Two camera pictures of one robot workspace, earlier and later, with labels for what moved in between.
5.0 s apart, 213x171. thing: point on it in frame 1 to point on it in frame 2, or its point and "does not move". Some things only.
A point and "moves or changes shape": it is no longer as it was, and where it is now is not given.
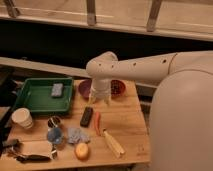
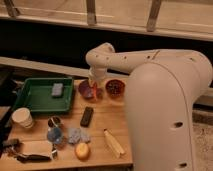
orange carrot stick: [97, 121] moves or changes shape
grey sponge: [57, 89] does not move
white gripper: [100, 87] to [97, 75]
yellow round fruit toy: [82, 151] does not move
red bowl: [117, 87] does not move
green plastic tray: [36, 95] does not move
